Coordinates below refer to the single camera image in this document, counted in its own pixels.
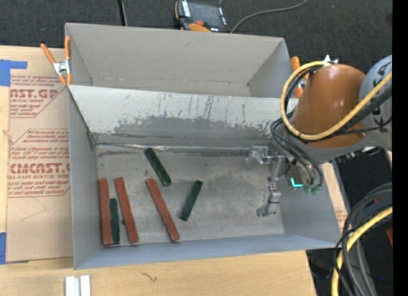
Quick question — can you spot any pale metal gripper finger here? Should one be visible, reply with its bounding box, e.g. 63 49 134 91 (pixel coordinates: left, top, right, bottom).
244 145 272 170
256 182 282 218

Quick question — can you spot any grey metal bin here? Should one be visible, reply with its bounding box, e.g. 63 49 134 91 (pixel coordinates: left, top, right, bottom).
64 22 344 270

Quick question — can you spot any dark green flat block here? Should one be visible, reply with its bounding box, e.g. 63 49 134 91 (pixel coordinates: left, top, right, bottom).
143 147 173 188
178 179 204 223
108 197 121 246

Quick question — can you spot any red-brown flat block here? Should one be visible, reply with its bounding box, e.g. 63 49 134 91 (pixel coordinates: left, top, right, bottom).
113 177 140 245
98 177 113 247
144 177 181 243

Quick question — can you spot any brown cardboard board red print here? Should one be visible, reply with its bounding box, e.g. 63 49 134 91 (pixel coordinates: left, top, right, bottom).
0 45 351 264

